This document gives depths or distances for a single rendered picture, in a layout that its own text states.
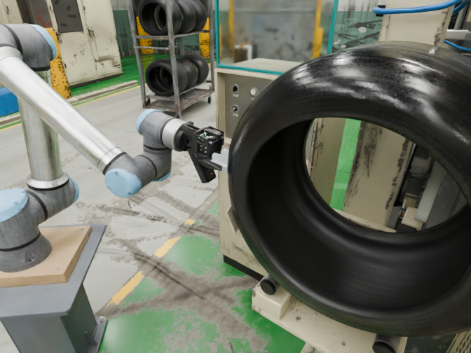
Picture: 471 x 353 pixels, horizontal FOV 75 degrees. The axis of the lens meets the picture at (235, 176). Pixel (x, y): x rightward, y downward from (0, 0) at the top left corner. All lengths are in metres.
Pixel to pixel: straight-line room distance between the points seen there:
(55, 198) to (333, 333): 1.13
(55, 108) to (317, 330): 0.92
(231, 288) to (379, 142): 1.38
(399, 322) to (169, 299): 1.51
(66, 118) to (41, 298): 0.70
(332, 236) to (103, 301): 1.51
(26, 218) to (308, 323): 1.05
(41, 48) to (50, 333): 1.14
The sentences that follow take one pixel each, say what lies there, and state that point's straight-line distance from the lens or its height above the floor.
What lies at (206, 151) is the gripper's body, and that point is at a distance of 0.83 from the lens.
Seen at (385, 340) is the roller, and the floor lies 0.92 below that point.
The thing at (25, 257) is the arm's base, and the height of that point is 0.69.
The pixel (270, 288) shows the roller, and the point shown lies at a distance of 0.82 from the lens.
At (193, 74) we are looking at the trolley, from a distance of 4.93.
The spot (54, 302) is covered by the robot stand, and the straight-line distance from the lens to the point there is 1.35.
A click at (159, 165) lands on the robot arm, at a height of 1.10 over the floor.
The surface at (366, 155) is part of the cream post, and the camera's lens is 0.94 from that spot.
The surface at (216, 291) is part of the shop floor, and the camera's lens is 2.00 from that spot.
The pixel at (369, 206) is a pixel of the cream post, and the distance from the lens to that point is 1.01.
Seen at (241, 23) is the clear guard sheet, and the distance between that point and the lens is 1.46.
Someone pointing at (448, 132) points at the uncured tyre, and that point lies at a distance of 0.49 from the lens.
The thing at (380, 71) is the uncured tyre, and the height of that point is 1.45.
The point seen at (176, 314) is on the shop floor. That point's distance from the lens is 1.92.
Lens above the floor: 1.53
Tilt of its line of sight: 29 degrees down
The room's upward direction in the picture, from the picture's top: straight up
